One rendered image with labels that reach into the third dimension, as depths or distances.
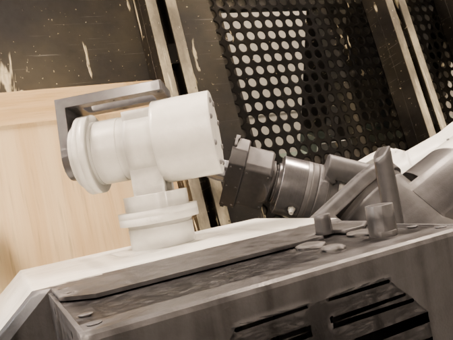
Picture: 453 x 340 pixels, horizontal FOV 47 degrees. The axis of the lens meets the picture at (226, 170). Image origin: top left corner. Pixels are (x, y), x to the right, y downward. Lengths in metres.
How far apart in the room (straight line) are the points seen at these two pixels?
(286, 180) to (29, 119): 0.44
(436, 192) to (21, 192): 0.63
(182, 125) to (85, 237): 0.52
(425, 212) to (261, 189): 0.32
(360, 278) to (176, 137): 0.19
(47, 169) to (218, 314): 0.71
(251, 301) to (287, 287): 0.02
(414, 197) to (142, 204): 0.24
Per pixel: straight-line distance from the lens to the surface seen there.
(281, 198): 0.73
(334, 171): 0.73
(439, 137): 0.74
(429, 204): 0.49
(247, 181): 0.74
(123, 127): 0.40
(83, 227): 0.88
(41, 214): 0.88
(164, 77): 0.92
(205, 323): 0.21
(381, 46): 1.28
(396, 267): 0.26
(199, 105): 0.38
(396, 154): 0.76
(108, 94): 0.41
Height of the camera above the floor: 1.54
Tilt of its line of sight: 20 degrees down
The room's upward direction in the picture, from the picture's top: straight up
